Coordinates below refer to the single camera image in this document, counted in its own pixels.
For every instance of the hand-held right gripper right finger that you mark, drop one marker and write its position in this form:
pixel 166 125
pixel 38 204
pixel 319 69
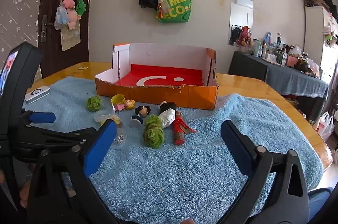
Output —
pixel 237 146

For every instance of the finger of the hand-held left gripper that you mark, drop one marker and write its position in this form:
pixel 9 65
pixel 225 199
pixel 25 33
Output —
pixel 66 134
pixel 42 117

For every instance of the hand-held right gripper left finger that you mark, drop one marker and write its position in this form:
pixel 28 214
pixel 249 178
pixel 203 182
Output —
pixel 99 150

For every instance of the small clear cup with beads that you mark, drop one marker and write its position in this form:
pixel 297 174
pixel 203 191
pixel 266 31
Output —
pixel 120 139

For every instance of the yellow yarn doll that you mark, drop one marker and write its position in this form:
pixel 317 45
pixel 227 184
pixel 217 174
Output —
pixel 119 123

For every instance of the clear round plastic lid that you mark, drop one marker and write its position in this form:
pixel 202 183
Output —
pixel 103 116

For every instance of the small green yarn ball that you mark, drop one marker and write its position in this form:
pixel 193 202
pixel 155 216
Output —
pixel 94 104

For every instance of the yellow cup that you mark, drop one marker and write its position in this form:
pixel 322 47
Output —
pixel 118 99

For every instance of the blonde girl figurine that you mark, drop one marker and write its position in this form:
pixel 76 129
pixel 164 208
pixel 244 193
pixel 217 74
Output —
pixel 129 104

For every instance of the large green yarn flower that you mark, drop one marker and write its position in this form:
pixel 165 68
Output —
pixel 153 134

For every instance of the dark-haired boy figurine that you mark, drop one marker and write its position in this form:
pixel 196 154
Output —
pixel 142 110

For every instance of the red wooden figurine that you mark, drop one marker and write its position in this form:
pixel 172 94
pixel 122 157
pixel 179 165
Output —
pixel 179 131

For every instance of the black and white doll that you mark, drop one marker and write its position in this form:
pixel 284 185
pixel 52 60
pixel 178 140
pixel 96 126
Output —
pixel 167 115

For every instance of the orange cardboard box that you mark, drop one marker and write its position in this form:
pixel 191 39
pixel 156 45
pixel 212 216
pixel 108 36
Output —
pixel 158 97

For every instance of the person's left hand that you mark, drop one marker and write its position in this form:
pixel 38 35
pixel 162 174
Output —
pixel 24 193

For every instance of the white tin case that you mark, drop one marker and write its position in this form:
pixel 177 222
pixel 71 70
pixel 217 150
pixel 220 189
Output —
pixel 37 94

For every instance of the blue fluffy towel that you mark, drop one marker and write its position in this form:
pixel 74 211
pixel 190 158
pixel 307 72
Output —
pixel 184 173

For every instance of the pale blue plastic bag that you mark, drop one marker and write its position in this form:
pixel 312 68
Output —
pixel 61 17

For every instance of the dresser with dark cloth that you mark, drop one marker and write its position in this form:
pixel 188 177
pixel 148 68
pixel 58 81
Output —
pixel 290 78

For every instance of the dark brown door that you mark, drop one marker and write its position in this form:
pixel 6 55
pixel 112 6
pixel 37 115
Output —
pixel 51 2

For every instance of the white plastic bag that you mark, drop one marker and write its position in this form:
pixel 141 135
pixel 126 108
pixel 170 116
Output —
pixel 326 127

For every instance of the green plush toy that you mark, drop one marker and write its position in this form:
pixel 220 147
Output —
pixel 80 6

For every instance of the person's leg in jeans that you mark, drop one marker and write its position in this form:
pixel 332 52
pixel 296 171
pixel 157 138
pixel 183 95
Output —
pixel 319 200

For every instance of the group of cosmetics bottles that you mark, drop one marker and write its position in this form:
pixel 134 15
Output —
pixel 280 53

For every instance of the pink rabbit plush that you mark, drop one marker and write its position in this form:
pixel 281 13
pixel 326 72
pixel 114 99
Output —
pixel 244 36

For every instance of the white wardrobe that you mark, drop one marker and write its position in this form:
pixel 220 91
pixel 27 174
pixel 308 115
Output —
pixel 314 33

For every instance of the green tote bag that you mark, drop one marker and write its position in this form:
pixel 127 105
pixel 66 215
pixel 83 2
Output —
pixel 175 7

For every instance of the wall mirror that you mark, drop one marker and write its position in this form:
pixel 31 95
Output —
pixel 241 15

